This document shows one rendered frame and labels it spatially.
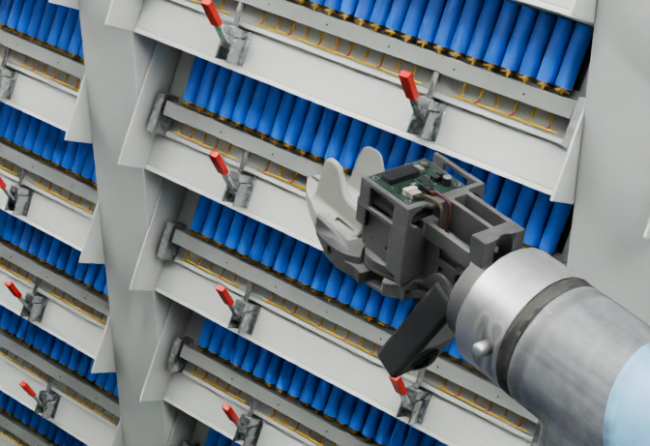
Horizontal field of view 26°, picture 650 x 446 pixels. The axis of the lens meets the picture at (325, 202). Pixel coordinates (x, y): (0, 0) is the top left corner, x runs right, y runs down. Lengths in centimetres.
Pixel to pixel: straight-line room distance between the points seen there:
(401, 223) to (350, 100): 56
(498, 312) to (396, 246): 10
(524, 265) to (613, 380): 11
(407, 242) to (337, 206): 10
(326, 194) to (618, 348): 29
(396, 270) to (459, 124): 47
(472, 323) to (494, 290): 3
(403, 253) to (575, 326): 15
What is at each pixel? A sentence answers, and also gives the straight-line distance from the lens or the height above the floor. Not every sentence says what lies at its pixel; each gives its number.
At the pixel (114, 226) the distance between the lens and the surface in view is 190.
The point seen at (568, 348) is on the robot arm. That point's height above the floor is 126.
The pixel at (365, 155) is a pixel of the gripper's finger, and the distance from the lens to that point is 106.
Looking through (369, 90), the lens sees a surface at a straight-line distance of 149.
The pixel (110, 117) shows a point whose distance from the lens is 180.
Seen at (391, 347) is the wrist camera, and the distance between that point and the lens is 104.
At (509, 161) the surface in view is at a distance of 140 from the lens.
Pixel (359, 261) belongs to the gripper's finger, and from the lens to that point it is 101.
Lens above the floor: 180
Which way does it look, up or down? 32 degrees down
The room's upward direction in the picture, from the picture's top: straight up
